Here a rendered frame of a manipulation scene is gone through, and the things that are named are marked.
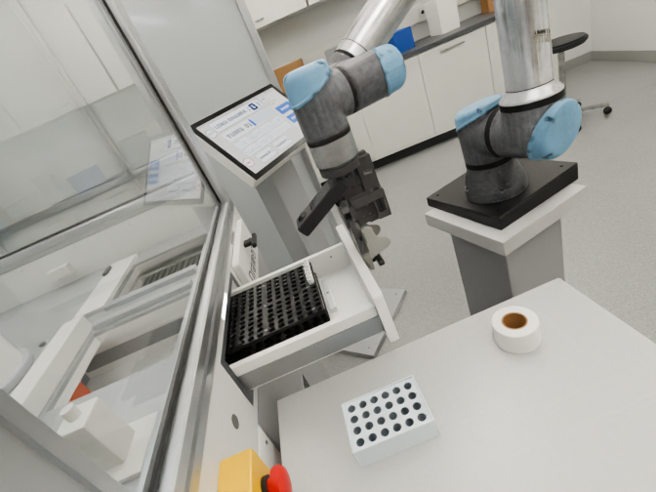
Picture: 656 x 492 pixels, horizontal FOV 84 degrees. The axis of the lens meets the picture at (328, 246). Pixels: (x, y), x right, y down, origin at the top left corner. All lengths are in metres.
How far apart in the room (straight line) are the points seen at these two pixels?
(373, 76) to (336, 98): 0.07
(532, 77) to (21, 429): 0.85
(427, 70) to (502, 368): 3.27
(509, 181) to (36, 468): 0.94
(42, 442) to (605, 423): 0.59
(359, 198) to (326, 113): 0.15
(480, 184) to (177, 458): 0.84
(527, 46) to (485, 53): 3.10
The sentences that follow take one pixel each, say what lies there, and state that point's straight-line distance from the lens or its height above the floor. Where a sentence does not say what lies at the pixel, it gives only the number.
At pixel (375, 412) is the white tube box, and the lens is 0.62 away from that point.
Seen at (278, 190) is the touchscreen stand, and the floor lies 0.83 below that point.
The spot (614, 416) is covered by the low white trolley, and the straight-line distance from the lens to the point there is 0.63.
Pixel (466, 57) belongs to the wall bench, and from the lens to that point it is 3.86.
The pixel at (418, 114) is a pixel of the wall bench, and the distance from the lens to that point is 3.75.
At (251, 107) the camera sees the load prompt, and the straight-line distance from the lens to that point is 1.61.
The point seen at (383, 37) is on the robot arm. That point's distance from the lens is 0.78.
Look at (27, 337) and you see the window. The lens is 0.38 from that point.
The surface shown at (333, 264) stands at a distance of 0.83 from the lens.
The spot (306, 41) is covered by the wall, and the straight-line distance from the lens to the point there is 4.22.
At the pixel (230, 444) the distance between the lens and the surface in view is 0.57.
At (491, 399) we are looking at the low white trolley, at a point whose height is 0.76.
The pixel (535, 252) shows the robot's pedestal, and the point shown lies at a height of 0.63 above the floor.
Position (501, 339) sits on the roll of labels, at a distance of 0.67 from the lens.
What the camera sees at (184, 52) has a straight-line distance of 2.29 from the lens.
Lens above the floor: 1.28
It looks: 28 degrees down
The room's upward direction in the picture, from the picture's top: 24 degrees counter-clockwise
